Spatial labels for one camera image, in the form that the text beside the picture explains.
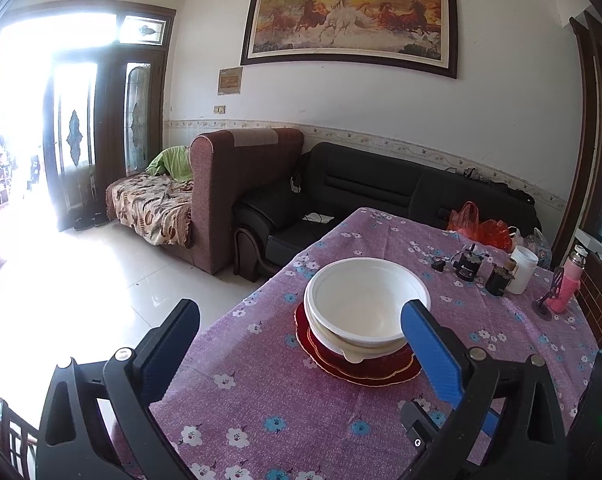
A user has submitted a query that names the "maroon fabric sofa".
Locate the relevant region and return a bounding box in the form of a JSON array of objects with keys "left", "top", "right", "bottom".
[{"left": 189, "top": 128, "right": 304, "bottom": 274}]

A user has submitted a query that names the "patterned sofa blanket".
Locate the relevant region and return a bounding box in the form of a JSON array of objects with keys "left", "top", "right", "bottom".
[{"left": 106, "top": 172, "right": 194, "bottom": 247}]

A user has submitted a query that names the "white foam bowl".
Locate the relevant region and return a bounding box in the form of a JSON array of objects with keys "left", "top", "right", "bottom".
[{"left": 304, "top": 257, "right": 431, "bottom": 348}]

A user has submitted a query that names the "wooden glass door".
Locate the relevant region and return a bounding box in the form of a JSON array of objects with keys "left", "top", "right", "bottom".
[{"left": 0, "top": 0, "right": 176, "bottom": 231}]

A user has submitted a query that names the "red scalloped plastic plate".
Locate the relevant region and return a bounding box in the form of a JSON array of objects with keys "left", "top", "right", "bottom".
[{"left": 295, "top": 304, "right": 421, "bottom": 387}]

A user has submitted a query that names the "pink sleeved thermos bottle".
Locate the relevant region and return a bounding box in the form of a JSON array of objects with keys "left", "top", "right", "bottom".
[{"left": 533, "top": 244, "right": 587, "bottom": 321}]

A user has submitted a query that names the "framed horse painting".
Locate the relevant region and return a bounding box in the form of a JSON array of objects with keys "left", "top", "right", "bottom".
[{"left": 241, "top": 0, "right": 458, "bottom": 78}]

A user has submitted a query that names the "black cylindrical motor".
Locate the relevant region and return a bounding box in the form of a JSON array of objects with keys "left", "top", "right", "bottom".
[{"left": 453, "top": 244, "right": 484, "bottom": 282}]

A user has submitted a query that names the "purple floral tablecloth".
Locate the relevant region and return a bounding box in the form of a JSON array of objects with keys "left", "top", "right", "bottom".
[{"left": 150, "top": 207, "right": 598, "bottom": 479}]

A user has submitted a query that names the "green pillow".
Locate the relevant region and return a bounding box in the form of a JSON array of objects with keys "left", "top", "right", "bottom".
[{"left": 146, "top": 145, "right": 193, "bottom": 182}]

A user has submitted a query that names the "cream ridged plastic plate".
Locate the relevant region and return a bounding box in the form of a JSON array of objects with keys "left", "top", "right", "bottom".
[{"left": 309, "top": 328, "right": 407, "bottom": 364}]

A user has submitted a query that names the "small framed wall notice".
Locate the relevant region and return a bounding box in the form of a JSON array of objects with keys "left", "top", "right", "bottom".
[{"left": 217, "top": 66, "right": 243, "bottom": 96}]

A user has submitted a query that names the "white plastic jar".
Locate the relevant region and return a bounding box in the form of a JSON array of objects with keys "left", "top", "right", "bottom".
[{"left": 506, "top": 246, "right": 538, "bottom": 295}]

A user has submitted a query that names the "red plastic bag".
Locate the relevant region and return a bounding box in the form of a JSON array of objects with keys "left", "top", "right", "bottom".
[{"left": 446, "top": 200, "right": 514, "bottom": 252}]

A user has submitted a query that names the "black power adapter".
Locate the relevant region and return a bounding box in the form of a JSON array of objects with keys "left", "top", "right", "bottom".
[{"left": 431, "top": 259, "right": 446, "bottom": 272}]

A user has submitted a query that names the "black leather sofa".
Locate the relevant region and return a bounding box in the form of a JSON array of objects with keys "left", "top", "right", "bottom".
[{"left": 233, "top": 142, "right": 542, "bottom": 281}]

